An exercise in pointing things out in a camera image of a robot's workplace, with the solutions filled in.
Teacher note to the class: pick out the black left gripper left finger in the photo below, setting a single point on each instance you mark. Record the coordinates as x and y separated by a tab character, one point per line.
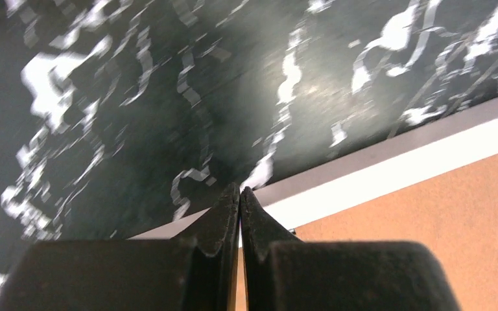
194	270

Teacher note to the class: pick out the white picture frame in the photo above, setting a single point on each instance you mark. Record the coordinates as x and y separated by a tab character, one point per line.
437	185

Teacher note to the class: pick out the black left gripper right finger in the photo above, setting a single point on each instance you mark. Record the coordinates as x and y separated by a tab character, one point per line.
284	273

